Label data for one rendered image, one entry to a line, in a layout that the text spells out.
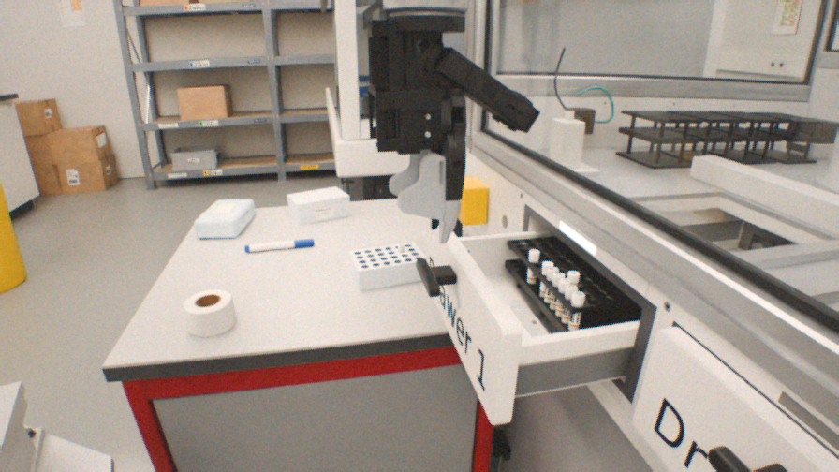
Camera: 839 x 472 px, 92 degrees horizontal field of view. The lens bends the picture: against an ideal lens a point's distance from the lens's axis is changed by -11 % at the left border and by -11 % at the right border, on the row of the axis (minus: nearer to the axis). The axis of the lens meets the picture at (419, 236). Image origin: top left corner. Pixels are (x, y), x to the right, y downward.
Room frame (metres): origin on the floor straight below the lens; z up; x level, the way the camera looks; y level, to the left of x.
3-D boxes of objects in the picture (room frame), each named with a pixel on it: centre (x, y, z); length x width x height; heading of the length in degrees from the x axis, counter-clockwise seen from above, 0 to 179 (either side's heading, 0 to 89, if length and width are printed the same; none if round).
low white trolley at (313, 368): (0.82, 0.21, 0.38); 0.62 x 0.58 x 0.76; 12
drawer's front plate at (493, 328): (0.45, -0.05, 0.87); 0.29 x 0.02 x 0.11; 12
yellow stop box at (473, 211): (0.80, -0.09, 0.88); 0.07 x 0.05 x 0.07; 12
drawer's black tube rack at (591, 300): (0.49, -0.24, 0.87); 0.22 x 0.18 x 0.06; 102
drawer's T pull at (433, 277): (0.45, -0.02, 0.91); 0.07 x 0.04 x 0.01; 12
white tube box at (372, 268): (0.73, 0.06, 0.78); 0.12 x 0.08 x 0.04; 110
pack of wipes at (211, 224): (0.96, 0.44, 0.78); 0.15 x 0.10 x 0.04; 3
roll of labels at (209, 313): (0.56, 0.31, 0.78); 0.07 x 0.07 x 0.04
